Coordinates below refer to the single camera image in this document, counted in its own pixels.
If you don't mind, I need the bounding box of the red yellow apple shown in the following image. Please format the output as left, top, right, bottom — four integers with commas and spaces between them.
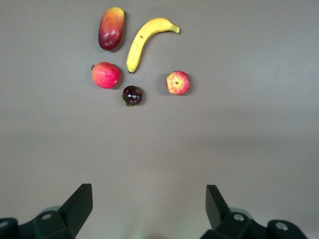
165, 70, 190, 96

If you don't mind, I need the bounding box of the red yellow mango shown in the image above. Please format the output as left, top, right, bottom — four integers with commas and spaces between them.
98, 6, 125, 51

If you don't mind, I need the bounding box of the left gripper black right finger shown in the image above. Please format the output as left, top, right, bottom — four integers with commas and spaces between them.
200, 184, 310, 239

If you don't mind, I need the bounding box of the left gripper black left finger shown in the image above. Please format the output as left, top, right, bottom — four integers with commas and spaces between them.
0, 183, 93, 239

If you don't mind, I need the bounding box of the large table cover mat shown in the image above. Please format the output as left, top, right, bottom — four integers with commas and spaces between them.
0, 0, 319, 239

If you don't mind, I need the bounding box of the yellow banana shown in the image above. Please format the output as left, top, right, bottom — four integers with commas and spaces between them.
126, 17, 180, 74

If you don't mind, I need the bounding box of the dark purple mangosteen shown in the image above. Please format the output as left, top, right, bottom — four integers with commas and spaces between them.
121, 85, 144, 108

